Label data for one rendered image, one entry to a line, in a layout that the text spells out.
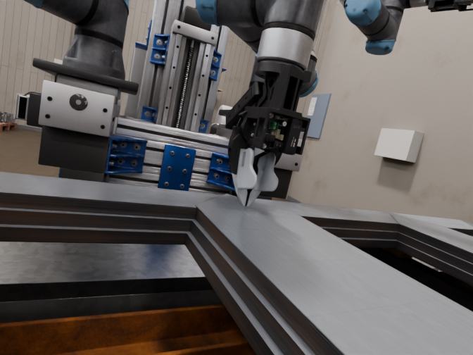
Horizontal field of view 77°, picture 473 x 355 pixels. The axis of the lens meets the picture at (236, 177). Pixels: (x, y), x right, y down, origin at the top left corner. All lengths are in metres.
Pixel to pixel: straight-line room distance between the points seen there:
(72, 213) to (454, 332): 0.37
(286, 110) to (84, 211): 0.28
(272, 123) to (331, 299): 0.24
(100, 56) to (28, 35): 7.77
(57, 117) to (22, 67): 7.85
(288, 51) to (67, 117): 0.48
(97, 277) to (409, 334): 0.48
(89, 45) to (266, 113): 0.57
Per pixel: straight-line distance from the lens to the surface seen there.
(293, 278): 0.27
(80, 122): 0.72
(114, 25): 0.88
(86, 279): 0.59
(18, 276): 0.60
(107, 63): 0.85
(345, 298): 0.28
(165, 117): 0.95
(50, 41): 8.50
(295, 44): 0.44
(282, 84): 0.41
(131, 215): 0.40
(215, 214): 0.40
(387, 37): 0.98
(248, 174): 0.43
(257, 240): 0.34
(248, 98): 0.47
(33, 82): 8.49
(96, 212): 0.39
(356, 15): 0.86
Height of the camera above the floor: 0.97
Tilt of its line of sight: 8 degrees down
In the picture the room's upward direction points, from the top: 12 degrees clockwise
